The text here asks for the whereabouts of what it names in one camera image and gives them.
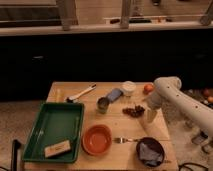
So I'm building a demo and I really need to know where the dark red grape bunch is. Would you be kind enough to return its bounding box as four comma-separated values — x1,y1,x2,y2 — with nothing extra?
122,105,145,118

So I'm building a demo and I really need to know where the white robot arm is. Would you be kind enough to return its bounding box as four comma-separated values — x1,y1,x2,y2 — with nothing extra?
146,76,213,138

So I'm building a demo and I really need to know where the dark bowl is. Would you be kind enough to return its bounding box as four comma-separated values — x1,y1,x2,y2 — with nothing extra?
136,137,165,168

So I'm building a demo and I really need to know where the red bowl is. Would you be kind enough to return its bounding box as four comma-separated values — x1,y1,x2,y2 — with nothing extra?
82,124,112,156

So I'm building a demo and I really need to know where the orange fruit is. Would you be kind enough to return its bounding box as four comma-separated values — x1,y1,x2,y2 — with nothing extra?
143,84,154,95

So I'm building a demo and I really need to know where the white round cup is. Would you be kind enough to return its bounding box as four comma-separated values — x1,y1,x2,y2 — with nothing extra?
122,81,136,97

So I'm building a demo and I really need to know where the silver fork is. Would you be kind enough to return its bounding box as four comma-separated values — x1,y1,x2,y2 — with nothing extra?
114,137,140,144

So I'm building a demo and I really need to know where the blue grey packet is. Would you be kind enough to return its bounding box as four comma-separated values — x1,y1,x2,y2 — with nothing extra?
107,88,123,103

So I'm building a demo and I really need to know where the grey cloth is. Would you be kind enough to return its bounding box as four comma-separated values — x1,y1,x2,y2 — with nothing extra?
139,143,163,167

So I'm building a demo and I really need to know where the metal can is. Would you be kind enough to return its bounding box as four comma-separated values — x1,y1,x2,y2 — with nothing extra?
97,97,110,114

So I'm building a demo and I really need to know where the dark capped spice bottle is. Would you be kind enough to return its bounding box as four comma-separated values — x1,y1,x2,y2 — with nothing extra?
192,132,208,145

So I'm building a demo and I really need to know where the green plastic tray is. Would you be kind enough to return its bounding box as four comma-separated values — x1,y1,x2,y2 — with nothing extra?
22,102,84,163

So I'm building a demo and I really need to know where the wooden block sponge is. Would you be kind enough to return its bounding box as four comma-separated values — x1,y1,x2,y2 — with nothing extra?
44,140,71,158

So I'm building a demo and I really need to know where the black chair post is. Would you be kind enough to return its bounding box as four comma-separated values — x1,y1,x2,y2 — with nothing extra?
10,139,21,171

